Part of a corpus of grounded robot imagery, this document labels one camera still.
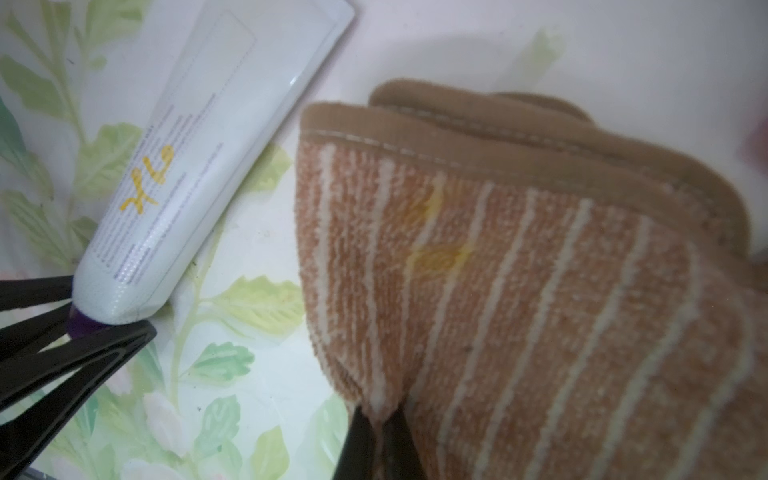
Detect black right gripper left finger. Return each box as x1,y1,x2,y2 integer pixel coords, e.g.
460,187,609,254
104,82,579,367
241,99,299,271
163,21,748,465
332,406,376,480

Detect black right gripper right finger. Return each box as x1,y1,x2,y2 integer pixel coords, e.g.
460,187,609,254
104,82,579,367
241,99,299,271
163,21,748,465
382,407,426,480

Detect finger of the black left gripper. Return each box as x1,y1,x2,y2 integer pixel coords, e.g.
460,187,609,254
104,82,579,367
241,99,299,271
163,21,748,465
1,275,73,362
1,320,156,479

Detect brown striped towel cloth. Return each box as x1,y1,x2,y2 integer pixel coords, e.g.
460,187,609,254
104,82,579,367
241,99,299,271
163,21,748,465
295,80,767,479

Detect white tube purple cap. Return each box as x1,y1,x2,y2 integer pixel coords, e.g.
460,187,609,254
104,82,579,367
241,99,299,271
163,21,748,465
67,1,354,337

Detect white tube red cap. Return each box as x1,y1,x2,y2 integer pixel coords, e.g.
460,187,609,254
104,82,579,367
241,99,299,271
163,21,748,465
743,118,768,175

